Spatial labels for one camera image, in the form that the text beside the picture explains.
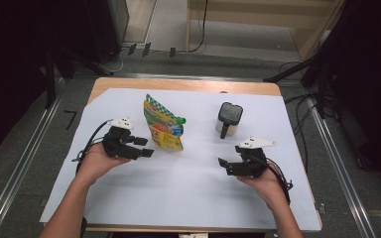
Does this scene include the hand-held gripper cable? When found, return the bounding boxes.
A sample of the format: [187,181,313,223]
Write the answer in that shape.
[256,155,294,204]
[71,119,113,175]

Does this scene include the white paper sheet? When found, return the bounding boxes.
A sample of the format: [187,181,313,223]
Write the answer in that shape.
[39,87,321,232]

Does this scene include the black chair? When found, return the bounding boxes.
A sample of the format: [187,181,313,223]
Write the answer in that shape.
[79,216,88,238]

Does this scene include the black tripod stand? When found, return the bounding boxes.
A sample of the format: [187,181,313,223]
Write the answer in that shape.
[262,49,336,120]

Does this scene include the left hand-held gripper cable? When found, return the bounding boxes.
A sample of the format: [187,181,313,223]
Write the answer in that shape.
[71,119,113,175]

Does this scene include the black floor cables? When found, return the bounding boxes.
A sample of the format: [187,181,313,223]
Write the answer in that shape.
[277,60,325,175]

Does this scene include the person's right hand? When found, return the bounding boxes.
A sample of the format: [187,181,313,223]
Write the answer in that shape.
[236,162,291,211]

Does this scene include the black cabinet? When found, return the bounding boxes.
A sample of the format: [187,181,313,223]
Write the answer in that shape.
[54,0,130,65]

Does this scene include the wooden shelf frame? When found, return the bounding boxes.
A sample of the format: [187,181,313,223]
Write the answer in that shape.
[185,0,346,62]

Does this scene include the dark curtain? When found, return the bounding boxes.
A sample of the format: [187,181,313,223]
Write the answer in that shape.
[323,0,381,189]
[0,0,59,162]

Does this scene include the clear jar with black lid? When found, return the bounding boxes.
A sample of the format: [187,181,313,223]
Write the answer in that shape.
[215,101,244,140]

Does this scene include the metal floor rail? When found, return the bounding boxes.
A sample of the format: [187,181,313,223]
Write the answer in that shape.
[306,97,378,238]
[68,72,301,83]
[0,77,68,238]

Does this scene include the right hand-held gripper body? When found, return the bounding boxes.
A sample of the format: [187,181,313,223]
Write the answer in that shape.
[234,136,277,178]

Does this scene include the yellow green spouted pouch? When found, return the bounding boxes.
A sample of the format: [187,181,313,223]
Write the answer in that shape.
[142,93,187,152]

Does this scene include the black upright stand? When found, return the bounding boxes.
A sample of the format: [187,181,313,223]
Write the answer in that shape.
[44,49,58,110]

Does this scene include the person's left hand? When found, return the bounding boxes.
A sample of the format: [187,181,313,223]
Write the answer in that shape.
[75,143,132,186]

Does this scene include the right hand-held gripper cable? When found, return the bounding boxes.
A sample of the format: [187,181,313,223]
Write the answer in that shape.
[256,155,294,204]

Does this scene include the white floor cable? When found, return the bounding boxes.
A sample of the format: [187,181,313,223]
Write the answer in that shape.
[98,49,126,74]

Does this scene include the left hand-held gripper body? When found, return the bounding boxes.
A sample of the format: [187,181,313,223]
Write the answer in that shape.
[102,117,143,162]

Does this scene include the black hanging cable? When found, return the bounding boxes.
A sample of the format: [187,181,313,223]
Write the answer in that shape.
[188,0,210,54]

